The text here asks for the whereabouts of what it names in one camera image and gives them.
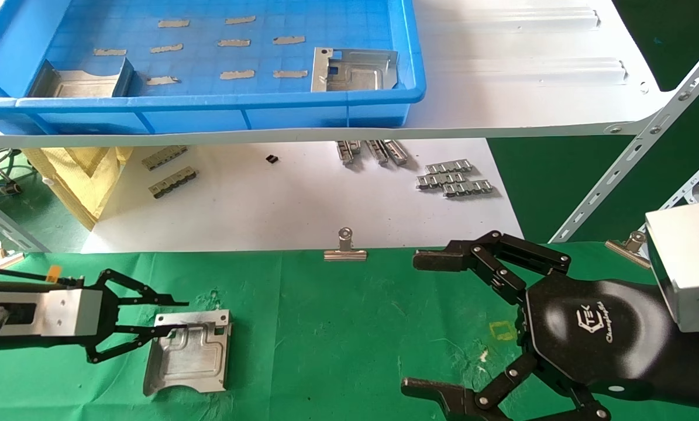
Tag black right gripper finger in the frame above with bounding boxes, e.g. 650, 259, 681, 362
401, 351, 613, 421
413, 230, 573, 306

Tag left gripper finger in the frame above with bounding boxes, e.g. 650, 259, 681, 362
86, 325, 187, 364
95, 269, 190, 309

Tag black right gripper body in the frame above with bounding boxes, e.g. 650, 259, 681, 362
519, 274, 699, 408

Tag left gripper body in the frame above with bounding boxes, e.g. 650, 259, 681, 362
0, 279, 105, 351

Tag stamped metal plate part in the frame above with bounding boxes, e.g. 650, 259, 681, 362
143, 310, 233, 397

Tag silver slotted strip part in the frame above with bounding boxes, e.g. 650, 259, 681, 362
425, 160, 473, 175
442, 180, 494, 198
416, 172, 467, 190

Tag dark grey slotted strip part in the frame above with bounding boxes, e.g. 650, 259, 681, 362
142, 146, 188, 171
149, 167, 198, 199

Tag yellow bag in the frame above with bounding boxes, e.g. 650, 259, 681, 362
23, 146, 133, 230

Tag white metal shelf rack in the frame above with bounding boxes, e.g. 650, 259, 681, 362
0, 0, 699, 253

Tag green table cloth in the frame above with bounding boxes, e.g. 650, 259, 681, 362
0, 241, 699, 421

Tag blue plastic bin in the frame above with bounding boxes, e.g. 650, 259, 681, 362
0, 0, 427, 136

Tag metal tray part upright sides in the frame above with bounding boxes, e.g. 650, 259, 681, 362
29, 57, 135, 99

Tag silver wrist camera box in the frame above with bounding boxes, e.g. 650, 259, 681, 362
645, 202, 699, 334

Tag silver metal rail part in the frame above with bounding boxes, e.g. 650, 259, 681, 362
336, 140, 363, 166
383, 140, 409, 165
365, 140, 389, 165

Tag flat metal bracket with holes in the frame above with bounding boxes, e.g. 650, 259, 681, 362
311, 47, 400, 93

